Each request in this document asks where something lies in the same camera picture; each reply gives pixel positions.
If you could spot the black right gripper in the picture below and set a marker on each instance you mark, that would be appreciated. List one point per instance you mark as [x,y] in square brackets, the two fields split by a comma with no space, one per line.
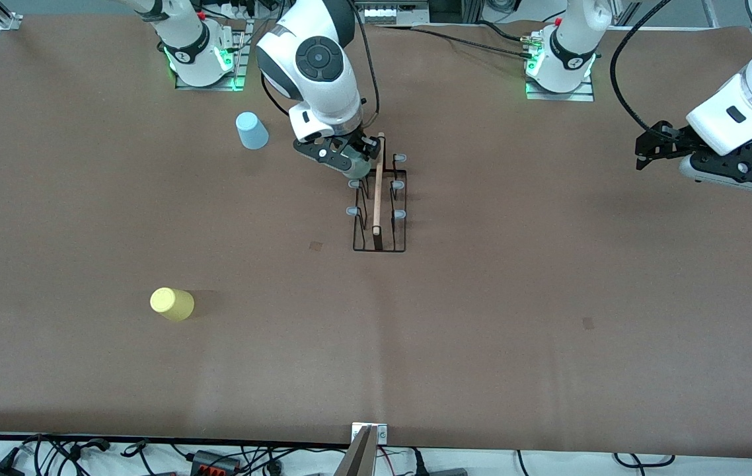
[353,143]

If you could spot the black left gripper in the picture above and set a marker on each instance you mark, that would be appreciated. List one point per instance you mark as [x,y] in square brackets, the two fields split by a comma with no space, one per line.
[675,140]

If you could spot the pale green plastic cup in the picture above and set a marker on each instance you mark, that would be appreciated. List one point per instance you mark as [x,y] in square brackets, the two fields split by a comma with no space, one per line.
[357,168]

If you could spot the yellow plastic cup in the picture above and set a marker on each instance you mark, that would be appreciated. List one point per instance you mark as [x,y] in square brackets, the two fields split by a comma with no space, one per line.
[171,303]

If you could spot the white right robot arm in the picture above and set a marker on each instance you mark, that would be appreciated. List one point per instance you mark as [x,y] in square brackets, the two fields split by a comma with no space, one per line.
[316,73]

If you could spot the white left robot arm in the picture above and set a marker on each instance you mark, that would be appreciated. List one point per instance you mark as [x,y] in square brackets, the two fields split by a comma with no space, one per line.
[571,53]

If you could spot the light blue plastic cup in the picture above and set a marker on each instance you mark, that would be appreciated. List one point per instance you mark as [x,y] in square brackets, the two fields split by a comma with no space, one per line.
[252,131]

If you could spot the grey terminal device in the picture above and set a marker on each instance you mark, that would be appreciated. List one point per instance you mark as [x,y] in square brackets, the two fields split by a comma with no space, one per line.
[389,12]

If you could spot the white power strip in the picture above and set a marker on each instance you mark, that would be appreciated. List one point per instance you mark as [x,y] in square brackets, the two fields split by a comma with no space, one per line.
[238,9]

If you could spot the brown table cover sheet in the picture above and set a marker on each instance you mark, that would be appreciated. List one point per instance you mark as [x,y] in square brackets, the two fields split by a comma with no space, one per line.
[376,363]

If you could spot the black orange connector block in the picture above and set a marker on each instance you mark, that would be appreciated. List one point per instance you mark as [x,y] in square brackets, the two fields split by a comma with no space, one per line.
[216,462]

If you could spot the aluminium left arm base plate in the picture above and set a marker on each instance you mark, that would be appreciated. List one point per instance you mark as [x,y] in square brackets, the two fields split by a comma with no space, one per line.
[581,96]

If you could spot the aluminium right arm base plate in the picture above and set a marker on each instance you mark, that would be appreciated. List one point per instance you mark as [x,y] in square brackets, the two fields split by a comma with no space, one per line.
[241,66]

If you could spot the aluminium camera stand profile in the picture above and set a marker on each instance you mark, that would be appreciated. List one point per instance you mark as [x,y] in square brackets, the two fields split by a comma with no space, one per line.
[359,456]

